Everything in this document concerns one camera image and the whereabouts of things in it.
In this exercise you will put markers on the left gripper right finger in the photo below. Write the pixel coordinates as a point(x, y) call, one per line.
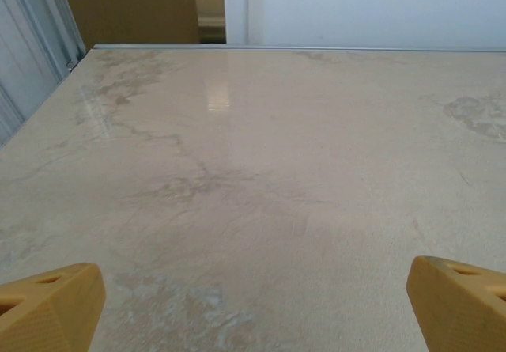
point(458, 312)

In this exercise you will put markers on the aluminium table end rail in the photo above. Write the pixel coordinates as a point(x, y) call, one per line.
point(316, 47)

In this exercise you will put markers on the brown cardboard panel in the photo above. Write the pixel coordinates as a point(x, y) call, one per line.
point(130, 8)

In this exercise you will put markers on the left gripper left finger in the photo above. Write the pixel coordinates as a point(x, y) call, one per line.
point(51, 312)

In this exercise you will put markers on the white door frame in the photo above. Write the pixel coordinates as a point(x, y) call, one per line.
point(237, 8)

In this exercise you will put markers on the aluminium frame post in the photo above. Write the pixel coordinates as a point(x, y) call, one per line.
point(65, 31)

